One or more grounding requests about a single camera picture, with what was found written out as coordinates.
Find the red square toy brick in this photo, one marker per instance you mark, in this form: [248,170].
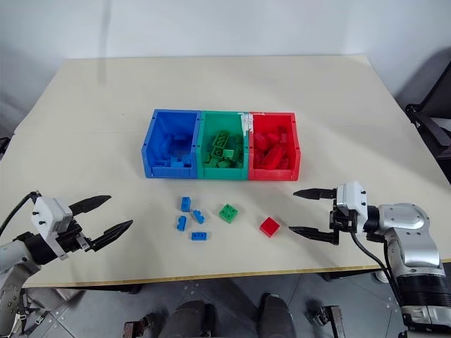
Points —
[270,227]

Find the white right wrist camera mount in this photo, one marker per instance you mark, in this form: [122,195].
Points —
[352,197]

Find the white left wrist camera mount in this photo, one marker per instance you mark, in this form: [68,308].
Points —
[49,214]

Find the dark object at table side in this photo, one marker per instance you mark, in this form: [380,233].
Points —
[3,148]

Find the dark rounded shape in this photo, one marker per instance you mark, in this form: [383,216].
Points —
[190,317]
[278,313]

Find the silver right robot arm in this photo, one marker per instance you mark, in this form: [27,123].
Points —
[412,225]

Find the light green toy brick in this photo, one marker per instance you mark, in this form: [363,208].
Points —
[229,153]

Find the green square toy brick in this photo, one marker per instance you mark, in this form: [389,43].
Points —
[228,212]

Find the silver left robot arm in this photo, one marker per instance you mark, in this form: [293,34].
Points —
[10,255]

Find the white tape strip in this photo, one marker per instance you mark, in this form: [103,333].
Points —
[245,123]

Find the dark green toy brick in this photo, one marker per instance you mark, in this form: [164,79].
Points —
[239,146]

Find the small blue toy brick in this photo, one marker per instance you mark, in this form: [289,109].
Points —
[181,223]
[160,163]
[185,203]
[198,215]
[175,163]
[200,236]

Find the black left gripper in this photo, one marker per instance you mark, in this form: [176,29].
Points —
[72,237]

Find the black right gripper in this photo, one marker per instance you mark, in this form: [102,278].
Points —
[343,220]

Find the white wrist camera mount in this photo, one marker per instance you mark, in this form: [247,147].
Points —
[352,197]
[49,214]

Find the green plastic storage bin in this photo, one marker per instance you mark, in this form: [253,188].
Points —
[225,121]

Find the white shoe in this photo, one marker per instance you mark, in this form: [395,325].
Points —
[380,275]

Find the red plastic storage bin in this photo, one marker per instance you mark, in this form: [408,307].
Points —
[271,120]

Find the blue plastic storage bin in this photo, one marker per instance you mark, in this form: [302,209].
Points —
[158,141]

